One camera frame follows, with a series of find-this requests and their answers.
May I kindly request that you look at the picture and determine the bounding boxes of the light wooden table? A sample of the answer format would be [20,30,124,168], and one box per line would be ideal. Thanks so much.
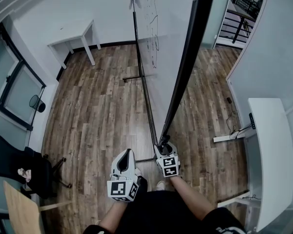
[3,180,74,234]

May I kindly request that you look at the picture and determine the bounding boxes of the black framed window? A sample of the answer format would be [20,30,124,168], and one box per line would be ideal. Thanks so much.
[0,22,47,132]

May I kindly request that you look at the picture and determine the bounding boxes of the wooden table with black legs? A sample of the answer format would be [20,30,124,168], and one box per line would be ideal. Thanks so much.
[226,8,257,44]

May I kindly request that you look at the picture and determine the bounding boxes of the person's left forearm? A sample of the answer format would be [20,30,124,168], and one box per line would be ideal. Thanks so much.
[97,198,130,229]

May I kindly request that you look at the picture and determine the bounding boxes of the pink item on chair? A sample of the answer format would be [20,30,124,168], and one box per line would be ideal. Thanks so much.
[17,168,33,182]

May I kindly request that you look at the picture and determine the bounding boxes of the black metal railing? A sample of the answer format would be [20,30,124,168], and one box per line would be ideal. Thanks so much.
[219,0,265,45]

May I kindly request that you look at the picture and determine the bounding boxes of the white standing desk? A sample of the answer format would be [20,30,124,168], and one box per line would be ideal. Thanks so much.
[212,97,293,233]

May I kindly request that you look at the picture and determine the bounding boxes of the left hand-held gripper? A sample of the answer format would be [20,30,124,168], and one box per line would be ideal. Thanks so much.
[106,148,141,202]

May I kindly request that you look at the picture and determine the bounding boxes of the white whiteboard with black frame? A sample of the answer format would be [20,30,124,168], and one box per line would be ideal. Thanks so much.
[130,0,217,147]

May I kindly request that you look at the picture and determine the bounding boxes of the black office chair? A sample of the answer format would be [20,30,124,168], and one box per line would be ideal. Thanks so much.
[0,134,73,200]

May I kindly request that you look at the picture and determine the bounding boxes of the black mesh wastebasket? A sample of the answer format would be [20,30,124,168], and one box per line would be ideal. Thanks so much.
[29,94,47,113]

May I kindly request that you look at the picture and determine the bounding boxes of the small white table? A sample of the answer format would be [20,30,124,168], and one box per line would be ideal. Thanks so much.
[47,19,102,70]

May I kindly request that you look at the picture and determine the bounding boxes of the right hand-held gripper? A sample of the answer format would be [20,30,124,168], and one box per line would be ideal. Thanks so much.
[153,135,183,178]

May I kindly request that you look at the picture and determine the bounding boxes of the black metal whiteboard stand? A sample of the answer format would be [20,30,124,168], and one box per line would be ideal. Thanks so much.
[123,10,162,163]

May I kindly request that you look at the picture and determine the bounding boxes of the person's black clothing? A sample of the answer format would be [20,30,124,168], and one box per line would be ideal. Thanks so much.
[82,175,248,234]

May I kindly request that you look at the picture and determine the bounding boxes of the person's right forearm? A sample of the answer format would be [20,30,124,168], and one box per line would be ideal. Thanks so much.
[169,175,216,222]

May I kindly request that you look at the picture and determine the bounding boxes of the black floor cable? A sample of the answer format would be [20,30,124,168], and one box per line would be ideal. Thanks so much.
[225,103,250,134]

